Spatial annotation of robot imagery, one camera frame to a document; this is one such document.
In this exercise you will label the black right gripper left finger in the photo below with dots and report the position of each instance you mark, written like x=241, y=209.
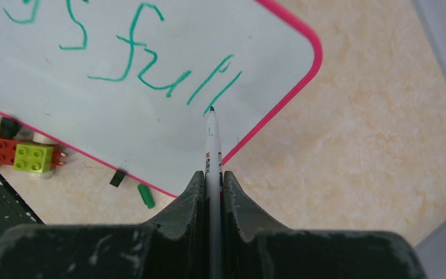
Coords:
x=176, y=243

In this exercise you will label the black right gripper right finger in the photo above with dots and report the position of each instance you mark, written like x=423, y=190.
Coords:
x=246, y=227

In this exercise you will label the green marker cap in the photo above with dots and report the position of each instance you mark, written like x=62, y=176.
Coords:
x=146, y=196

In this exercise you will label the green white marker pen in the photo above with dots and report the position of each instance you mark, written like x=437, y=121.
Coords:
x=213, y=190

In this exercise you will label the pink-framed whiteboard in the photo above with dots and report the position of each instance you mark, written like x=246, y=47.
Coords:
x=130, y=84

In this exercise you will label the black whiteboard foot clip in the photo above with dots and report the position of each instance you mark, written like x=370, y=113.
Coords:
x=117, y=178
x=9, y=128

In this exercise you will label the red yellow toy brick car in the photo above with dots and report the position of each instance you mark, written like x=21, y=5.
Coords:
x=39, y=157

